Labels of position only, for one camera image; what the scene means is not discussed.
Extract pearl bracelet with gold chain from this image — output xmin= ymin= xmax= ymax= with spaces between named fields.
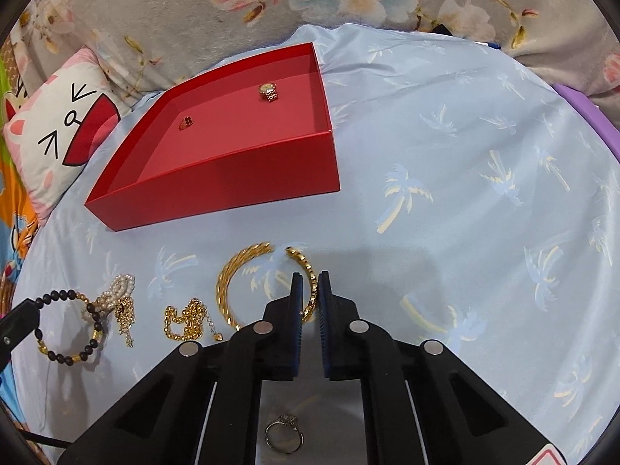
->
xmin=82 ymin=274 xmax=137 ymax=348

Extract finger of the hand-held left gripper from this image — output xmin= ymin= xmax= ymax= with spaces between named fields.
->
xmin=0 ymin=298 xmax=42 ymax=355

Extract red cardboard box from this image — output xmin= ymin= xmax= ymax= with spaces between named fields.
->
xmin=84 ymin=42 xmax=341 ymax=232

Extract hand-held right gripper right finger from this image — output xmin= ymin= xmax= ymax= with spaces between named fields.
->
xmin=317 ymin=271 xmax=570 ymax=465

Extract cat face pillow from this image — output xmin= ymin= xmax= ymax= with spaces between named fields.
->
xmin=2 ymin=48 xmax=122 ymax=226

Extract gold twisted bangle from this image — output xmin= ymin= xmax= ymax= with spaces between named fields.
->
xmin=216 ymin=242 xmax=321 ymax=331

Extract black cable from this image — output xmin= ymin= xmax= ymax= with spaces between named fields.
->
xmin=19 ymin=432 xmax=74 ymax=449

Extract silver ring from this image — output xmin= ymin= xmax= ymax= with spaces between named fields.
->
xmin=264 ymin=415 xmax=304 ymax=455

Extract colourful cartoon cloth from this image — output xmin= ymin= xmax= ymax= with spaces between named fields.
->
xmin=0 ymin=43 xmax=49 ymax=311

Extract black bead bracelet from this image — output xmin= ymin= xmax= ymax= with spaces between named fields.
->
xmin=35 ymin=289 xmax=105 ymax=364

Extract grey floral blanket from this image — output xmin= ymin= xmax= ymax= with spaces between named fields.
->
xmin=10 ymin=0 xmax=620 ymax=122

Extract purple object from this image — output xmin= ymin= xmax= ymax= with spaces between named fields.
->
xmin=552 ymin=82 xmax=620 ymax=160

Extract light blue palm sheet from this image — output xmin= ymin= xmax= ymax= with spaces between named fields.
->
xmin=10 ymin=22 xmax=620 ymax=465

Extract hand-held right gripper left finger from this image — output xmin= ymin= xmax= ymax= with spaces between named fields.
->
xmin=57 ymin=272 xmax=305 ymax=465

